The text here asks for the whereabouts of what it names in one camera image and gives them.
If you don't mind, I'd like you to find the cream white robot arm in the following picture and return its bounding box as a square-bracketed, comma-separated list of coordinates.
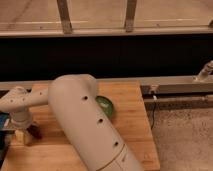
[0, 74, 145, 171]

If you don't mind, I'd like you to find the green ceramic bowl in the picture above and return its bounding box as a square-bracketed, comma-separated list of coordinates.
[96, 96, 114, 119]

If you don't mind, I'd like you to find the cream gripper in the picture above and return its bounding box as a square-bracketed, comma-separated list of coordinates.
[11, 111, 33, 145]

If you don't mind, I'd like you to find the metal window post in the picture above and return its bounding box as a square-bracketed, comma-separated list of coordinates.
[124, 0, 137, 32]
[57, 0, 72, 34]

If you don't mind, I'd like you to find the dark red pepper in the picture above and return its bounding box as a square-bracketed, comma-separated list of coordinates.
[27, 125, 42, 139]

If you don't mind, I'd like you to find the white fixture at right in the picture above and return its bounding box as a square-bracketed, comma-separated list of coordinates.
[195, 60, 213, 82]

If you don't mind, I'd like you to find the left metal window post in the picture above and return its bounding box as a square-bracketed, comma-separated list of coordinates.
[57, 0, 72, 34]

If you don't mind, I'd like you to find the right metal window post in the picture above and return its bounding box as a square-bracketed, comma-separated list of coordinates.
[124, 0, 137, 32]

